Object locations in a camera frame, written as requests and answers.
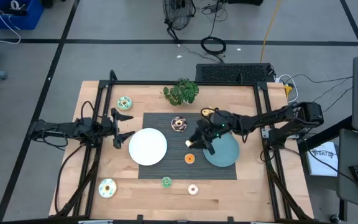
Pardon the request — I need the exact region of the white cable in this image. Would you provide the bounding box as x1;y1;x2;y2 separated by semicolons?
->
0;0;22;45

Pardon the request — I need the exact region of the black floor fan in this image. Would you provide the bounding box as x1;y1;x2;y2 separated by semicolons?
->
162;0;196;43

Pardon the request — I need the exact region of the blue plastic bin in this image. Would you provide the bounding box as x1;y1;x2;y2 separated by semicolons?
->
0;0;45;30

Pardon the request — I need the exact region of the yellow donut with chocolate stripes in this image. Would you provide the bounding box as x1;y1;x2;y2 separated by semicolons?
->
201;107;216;118

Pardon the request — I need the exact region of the teal round plate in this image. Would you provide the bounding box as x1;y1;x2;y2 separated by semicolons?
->
203;132;241;168

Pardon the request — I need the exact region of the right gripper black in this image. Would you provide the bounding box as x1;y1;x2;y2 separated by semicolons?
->
188;108;239;156

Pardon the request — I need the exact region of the black computer case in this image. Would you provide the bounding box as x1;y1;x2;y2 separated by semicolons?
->
195;63;275;83

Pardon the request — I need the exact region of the black aluminium frame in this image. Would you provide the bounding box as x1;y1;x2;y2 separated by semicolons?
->
54;70;315;223

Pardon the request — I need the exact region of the white round plate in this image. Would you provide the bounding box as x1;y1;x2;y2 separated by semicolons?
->
128;128;168;166

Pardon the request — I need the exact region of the grey woven placemat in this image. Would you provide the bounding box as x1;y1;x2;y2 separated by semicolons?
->
138;112;238;180

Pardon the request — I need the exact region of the white booklet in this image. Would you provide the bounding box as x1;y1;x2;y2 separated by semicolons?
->
305;141;339;177

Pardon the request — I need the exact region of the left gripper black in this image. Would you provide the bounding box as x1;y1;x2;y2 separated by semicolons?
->
99;108;136;150

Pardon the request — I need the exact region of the coiled black cable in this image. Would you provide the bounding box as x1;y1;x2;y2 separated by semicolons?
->
200;36;227;57

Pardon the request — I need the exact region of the green potted plant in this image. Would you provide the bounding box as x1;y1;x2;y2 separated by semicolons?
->
162;77;200;106

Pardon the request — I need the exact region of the chocolate donut with white drizzle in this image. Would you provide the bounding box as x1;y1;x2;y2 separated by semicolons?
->
170;116;188;133

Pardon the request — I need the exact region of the large mint green donut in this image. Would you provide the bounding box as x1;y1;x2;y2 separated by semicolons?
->
117;96;133;111

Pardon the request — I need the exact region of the yellow hanging cable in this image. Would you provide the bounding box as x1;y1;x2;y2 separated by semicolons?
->
259;0;282;63

